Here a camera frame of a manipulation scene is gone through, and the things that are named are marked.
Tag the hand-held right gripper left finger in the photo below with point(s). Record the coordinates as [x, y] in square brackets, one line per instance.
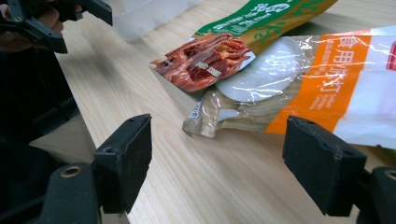
[124, 165]

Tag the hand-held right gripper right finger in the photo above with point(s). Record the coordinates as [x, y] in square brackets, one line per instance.
[323, 168]

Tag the white orange clear bag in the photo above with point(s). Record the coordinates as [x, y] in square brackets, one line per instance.
[342, 77]

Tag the green brown meat snack packet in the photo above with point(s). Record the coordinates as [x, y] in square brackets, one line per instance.
[218, 59]

